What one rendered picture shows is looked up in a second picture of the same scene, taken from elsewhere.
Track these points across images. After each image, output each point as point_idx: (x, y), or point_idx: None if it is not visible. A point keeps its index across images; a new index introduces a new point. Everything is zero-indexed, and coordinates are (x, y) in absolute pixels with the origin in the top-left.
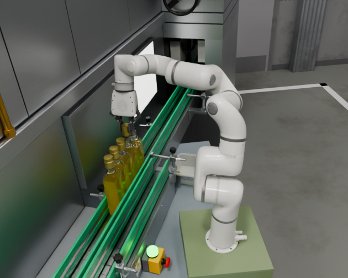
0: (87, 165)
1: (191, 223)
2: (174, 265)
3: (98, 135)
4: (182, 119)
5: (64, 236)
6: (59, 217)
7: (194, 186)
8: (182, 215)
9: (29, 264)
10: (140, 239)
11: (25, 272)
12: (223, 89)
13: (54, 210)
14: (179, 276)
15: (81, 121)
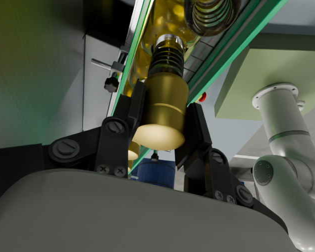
0: (59, 88)
1: (254, 71)
2: (209, 87)
3: (4, 36)
4: None
5: (84, 84)
6: (70, 106)
7: (259, 189)
8: (249, 57)
9: (75, 130)
10: None
11: (76, 132)
12: None
13: (64, 121)
14: (209, 97)
15: None
